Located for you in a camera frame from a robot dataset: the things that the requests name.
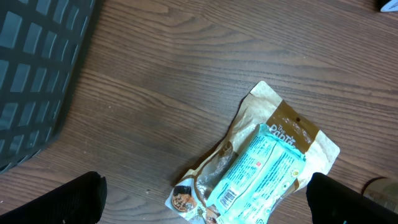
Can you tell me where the brown snack pouch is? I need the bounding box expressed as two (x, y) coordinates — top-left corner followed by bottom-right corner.
(165, 82), (340, 223)

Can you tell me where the white barcode scanner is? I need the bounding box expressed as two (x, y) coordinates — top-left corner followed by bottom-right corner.
(377, 0), (398, 12)

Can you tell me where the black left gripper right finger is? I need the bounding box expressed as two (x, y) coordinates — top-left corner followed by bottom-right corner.
(306, 172), (397, 224)

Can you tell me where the teal wipes pack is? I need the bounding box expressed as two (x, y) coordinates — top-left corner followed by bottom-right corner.
(206, 123), (306, 224)

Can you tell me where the grey plastic mesh basket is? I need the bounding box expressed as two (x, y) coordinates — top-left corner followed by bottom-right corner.
(1, 0), (103, 172)

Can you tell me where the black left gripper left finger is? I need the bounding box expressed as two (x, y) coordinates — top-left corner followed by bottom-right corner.
(1, 171), (108, 224)

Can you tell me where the green lid Knorr jar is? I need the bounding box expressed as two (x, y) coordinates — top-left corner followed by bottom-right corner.
(362, 177), (398, 213)

